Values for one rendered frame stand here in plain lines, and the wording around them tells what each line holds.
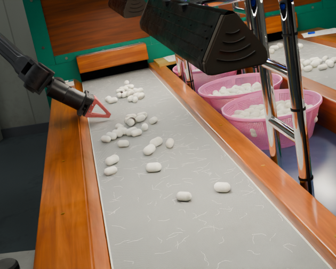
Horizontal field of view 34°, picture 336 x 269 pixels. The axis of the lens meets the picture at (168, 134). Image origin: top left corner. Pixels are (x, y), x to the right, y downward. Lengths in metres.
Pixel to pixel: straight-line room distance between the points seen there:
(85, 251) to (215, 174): 0.37
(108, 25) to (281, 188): 1.56
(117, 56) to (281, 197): 1.51
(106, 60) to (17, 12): 2.28
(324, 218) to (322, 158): 0.47
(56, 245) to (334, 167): 0.65
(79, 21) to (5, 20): 2.24
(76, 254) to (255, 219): 0.31
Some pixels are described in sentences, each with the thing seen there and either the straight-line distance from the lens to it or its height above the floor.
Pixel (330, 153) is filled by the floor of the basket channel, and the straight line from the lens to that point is 1.38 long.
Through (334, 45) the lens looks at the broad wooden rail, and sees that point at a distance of 2.26.
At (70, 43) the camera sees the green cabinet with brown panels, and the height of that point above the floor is 0.91.
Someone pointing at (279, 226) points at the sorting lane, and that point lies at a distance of 0.93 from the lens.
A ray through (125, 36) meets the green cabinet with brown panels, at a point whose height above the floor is 0.90.
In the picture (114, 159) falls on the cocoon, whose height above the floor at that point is 0.75.
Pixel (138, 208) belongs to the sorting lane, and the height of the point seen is 0.74.
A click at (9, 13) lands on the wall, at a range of 4.59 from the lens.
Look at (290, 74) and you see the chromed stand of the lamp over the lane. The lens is 0.96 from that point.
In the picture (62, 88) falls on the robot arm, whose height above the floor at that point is 0.87.
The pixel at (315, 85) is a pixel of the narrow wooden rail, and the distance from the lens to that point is 1.65.
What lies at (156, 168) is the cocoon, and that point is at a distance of 1.23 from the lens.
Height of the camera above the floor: 1.18
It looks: 18 degrees down
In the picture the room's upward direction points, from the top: 11 degrees counter-clockwise
